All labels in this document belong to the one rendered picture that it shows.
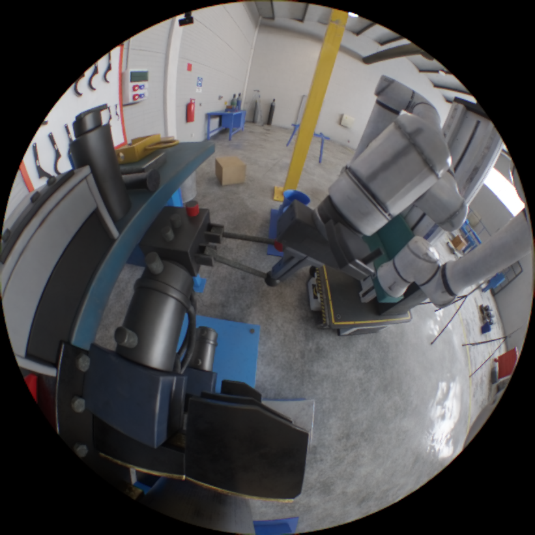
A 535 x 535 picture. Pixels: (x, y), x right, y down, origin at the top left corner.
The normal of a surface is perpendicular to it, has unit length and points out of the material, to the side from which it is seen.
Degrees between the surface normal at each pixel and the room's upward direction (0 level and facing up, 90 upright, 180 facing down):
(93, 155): 90
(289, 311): 0
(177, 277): 41
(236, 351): 0
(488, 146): 90
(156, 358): 49
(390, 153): 73
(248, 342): 0
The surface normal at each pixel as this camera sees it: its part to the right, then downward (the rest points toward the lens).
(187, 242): 0.16, -0.56
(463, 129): -0.99, -0.11
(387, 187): -0.44, 0.56
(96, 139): 0.91, 0.41
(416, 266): -0.74, 0.47
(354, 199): -0.66, 0.34
